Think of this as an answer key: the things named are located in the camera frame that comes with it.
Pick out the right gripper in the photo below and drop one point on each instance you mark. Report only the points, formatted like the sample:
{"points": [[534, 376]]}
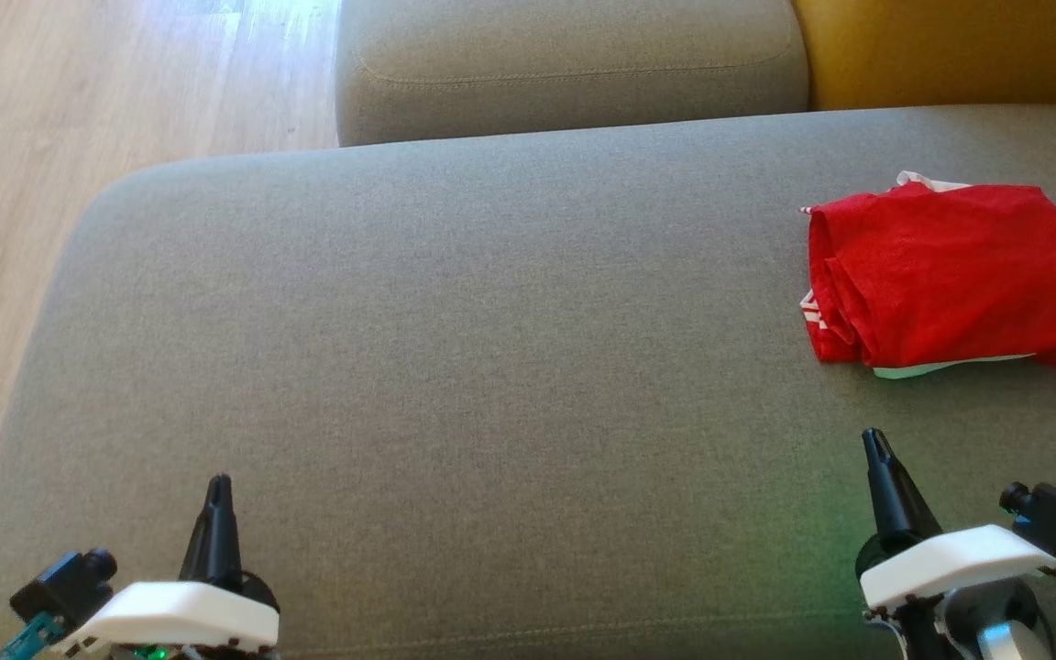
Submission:
{"points": [[959, 559]]}

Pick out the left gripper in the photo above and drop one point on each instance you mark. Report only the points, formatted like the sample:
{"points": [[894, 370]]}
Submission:
{"points": [[180, 619]]}

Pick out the red garment with striped trim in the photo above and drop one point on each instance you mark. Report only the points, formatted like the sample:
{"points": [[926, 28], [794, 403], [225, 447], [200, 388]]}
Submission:
{"points": [[950, 266]]}

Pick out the large grey sofa seat cushion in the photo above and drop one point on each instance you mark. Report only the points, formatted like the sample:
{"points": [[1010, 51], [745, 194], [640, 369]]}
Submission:
{"points": [[445, 367]]}

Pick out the yellow sofa backrest cushion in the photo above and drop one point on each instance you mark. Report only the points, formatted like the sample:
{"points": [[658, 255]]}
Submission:
{"points": [[950, 46]]}

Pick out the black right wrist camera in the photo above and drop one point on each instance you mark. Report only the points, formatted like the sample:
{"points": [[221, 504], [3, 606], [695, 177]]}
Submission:
{"points": [[1055, 518]]}

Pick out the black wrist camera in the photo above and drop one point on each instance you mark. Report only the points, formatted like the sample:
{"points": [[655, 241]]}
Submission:
{"points": [[60, 587], [1055, 518]]}

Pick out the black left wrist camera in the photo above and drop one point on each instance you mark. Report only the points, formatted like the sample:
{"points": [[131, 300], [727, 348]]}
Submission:
{"points": [[60, 587]]}

